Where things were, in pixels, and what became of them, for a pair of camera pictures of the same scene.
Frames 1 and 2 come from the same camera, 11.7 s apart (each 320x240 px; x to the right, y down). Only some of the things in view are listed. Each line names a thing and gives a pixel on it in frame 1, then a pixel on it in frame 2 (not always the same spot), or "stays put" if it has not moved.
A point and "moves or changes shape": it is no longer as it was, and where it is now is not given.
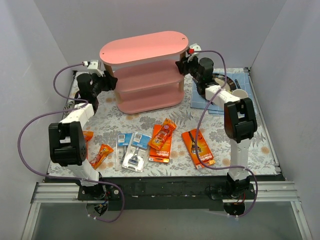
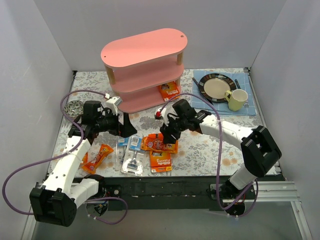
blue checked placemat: (198, 100) stays put
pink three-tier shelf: (148, 78) stays put
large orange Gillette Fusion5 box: (204, 147) → (169, 90)
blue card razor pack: (123, 140) stays put
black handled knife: (237, 84) stays put
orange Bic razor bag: (167, 126) moves or changes shape
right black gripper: (183, 66) → (172, 128)
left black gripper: (107, 81) → (120, 126)
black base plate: (168, 194) stays put
